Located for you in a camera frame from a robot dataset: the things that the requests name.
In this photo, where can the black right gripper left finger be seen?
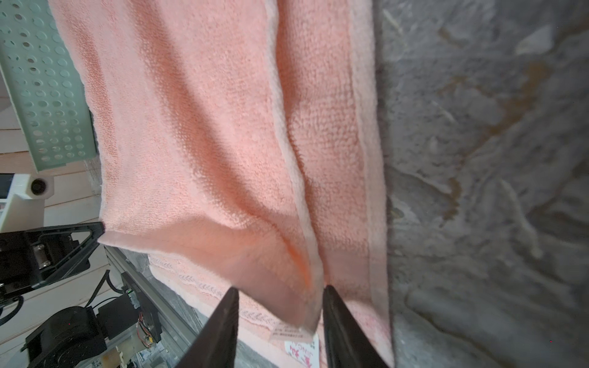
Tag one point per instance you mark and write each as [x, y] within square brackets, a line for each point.
[216, 344]

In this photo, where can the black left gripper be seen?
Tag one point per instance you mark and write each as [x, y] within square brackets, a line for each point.
[41, 257]

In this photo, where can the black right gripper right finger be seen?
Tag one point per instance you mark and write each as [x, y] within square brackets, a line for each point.
[346, 345]

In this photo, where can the plain pink towel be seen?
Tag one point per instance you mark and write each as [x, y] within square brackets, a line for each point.
[240, 147]

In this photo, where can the light green plastic basket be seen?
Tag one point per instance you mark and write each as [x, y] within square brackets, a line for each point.
[44, 87]

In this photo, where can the aluminium mounting rail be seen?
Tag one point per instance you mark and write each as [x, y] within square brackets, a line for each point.
[164, 310]

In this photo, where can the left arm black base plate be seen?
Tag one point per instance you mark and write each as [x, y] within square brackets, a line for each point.
[131, 308]

